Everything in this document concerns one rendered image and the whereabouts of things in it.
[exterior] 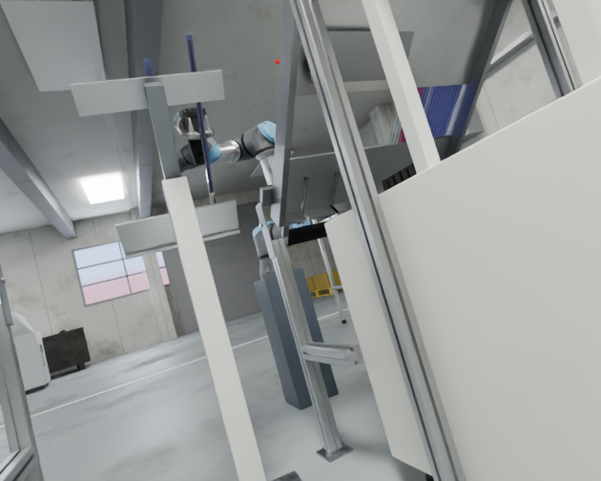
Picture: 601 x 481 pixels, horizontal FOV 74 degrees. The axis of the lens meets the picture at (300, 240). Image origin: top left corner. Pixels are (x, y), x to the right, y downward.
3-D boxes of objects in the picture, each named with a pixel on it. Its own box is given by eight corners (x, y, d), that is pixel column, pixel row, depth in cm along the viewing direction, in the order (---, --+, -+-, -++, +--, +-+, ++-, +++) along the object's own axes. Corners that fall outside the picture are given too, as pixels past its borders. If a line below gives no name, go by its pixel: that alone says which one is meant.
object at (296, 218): (284, 226, 123) (275, 214, 128) (441, 191, 151) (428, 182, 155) (284, 222, 122) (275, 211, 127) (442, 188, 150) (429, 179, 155)
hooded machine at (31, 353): (55, 382, 615) (39, 306, 626) (47, 387, 562) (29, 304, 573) (4, 399, 588) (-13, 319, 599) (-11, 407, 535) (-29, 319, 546)
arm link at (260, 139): (289, 247, 180) (254, 134, 183) (317, 238, 172) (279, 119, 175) (274, 251, 170) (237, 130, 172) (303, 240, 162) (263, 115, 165)
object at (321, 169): (280, 219, 124) (277, 213, 126) (437, 185, 152) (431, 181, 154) (285, 162, 112) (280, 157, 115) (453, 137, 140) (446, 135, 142)
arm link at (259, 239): (268, 256, 186) (260, 228, 187) (292, 247, 179) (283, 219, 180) (253, 258, 176) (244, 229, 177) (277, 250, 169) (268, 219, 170)
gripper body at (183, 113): (179, 111, 113) (175, 110, 124) (186, 141, 116) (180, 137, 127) (206, 107, 116) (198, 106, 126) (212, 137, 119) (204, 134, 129)
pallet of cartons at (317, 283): (365, 283, 859) (360, 262, 863) (327, 296, 821) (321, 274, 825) (338, 288, 983) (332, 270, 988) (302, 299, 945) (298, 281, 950)
